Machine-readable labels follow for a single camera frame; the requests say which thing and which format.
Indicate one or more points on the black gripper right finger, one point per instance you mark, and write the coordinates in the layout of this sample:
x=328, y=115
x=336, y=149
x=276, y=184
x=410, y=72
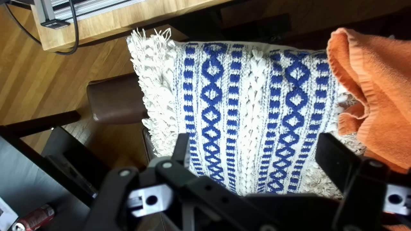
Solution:
x=338, y=158

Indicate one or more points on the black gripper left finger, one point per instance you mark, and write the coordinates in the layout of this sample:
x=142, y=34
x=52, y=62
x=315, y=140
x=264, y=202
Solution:
x=182, y=149

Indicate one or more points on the orange throw blanket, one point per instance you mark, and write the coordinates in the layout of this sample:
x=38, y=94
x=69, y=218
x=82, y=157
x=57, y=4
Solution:
x=377, y=94

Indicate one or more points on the blue white fringed pillow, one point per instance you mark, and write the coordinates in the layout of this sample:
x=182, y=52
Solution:
x=252, y=116

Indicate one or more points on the light wooden table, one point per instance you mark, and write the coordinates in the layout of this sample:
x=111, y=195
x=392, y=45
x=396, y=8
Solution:
x=120, y=21

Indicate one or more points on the black coffee table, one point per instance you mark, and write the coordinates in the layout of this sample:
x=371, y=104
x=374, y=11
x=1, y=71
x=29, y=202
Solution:
x=30, y=175

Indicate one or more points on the white paper sheet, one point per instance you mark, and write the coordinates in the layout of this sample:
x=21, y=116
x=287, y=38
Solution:
x=6, y=211

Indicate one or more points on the aluminium rail frame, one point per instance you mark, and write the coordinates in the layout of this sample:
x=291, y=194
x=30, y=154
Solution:
x=65, y=8

